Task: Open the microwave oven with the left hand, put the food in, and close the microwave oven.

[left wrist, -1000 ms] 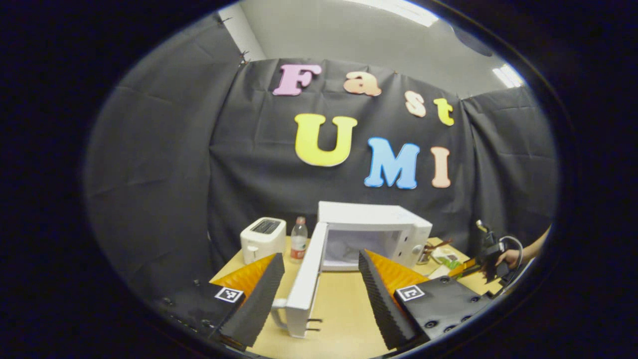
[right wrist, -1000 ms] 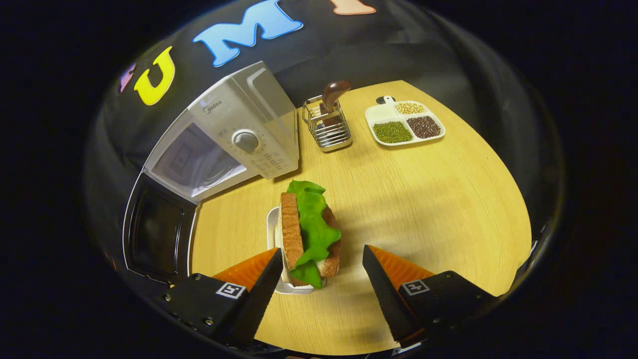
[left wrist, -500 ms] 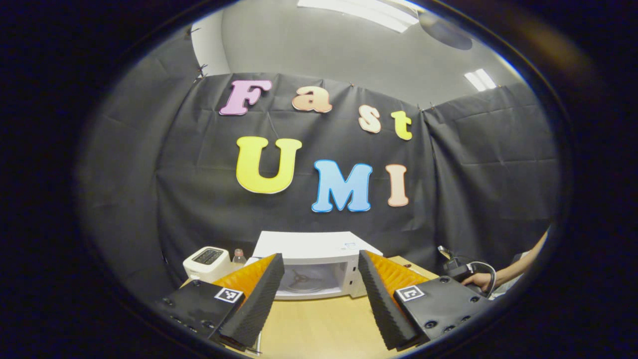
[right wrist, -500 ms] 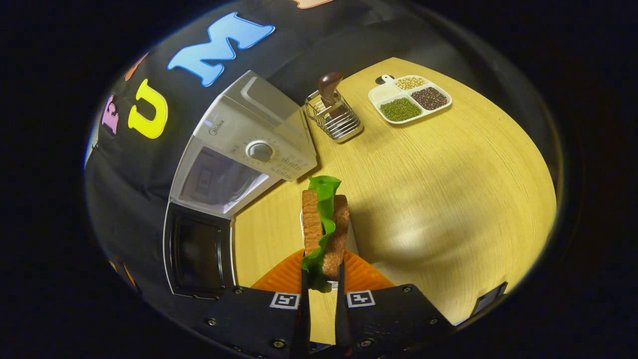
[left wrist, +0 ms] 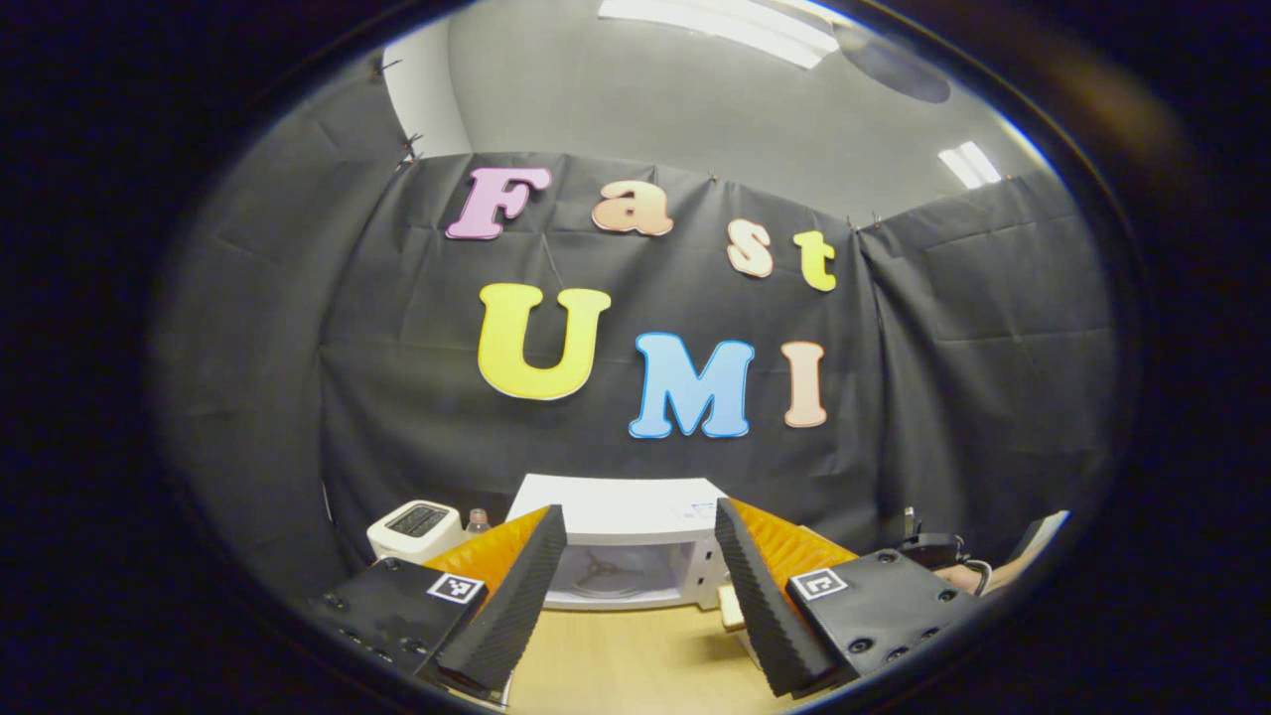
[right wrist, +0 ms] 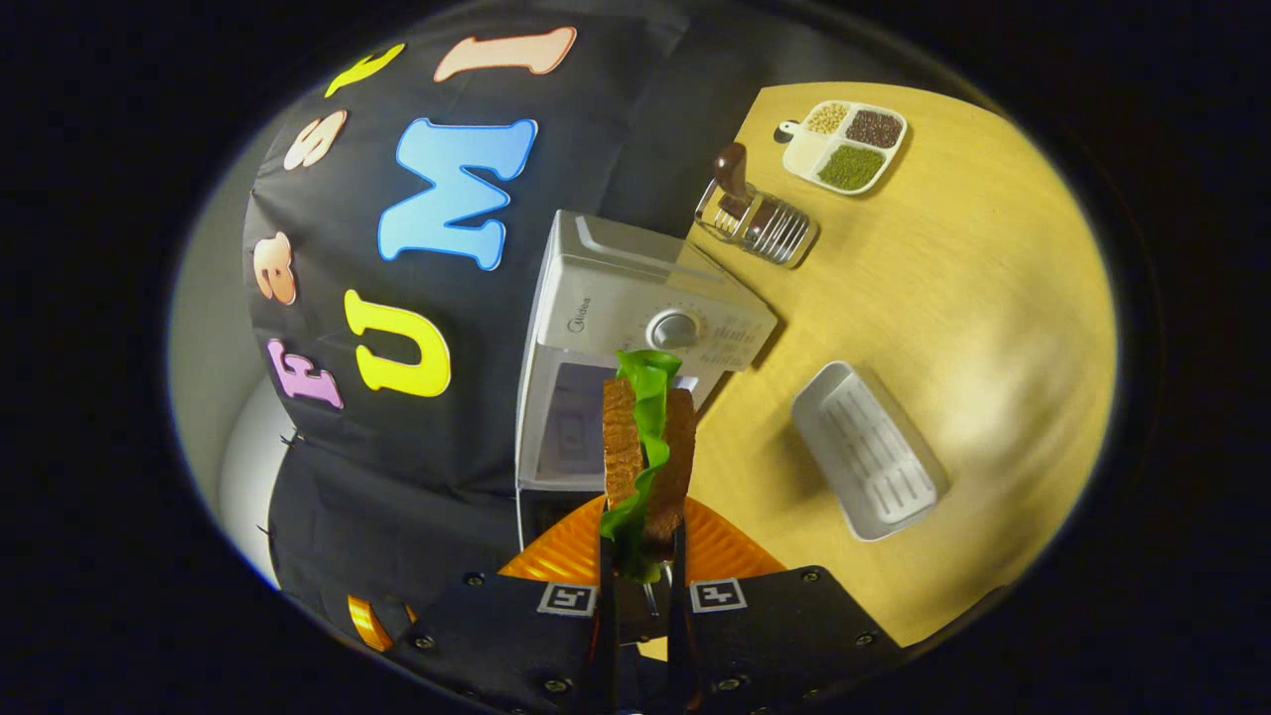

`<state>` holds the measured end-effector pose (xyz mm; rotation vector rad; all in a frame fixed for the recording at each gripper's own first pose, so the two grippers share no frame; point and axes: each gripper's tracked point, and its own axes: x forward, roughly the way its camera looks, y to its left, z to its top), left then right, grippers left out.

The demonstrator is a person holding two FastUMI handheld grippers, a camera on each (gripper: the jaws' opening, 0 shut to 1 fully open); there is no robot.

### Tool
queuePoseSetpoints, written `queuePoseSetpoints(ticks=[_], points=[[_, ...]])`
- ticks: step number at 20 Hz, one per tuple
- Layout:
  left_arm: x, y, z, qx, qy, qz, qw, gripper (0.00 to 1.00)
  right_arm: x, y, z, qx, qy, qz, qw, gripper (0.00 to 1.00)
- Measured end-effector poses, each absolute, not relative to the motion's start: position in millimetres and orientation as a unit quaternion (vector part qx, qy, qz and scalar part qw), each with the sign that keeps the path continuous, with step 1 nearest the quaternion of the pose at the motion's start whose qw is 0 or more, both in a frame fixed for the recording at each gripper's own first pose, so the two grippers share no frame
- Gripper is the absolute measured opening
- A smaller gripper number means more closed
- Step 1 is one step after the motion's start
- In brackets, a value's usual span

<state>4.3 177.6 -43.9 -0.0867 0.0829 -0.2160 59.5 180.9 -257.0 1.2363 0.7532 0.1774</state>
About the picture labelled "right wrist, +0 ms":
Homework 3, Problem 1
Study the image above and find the white divided dish of grains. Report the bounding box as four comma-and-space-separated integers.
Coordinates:
775, 99, 910, 196

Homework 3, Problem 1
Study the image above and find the white microwave oven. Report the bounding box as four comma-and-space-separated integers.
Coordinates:
513, 209, 780, 552

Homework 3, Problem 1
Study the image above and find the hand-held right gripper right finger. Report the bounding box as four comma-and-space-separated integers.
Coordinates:
667, 497, 905, 715

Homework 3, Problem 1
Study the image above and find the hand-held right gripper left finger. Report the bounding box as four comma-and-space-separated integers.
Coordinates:
382, 497, 622, 715

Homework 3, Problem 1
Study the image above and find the white rectangular tray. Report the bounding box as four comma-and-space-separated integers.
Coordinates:
791, 360, 949, 543

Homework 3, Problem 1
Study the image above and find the lettuce sandwich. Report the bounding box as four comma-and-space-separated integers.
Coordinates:
599, 348, 698, 585

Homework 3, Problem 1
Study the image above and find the glass jar with brown handle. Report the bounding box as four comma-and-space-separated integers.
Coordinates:
694, 142, 820, 269

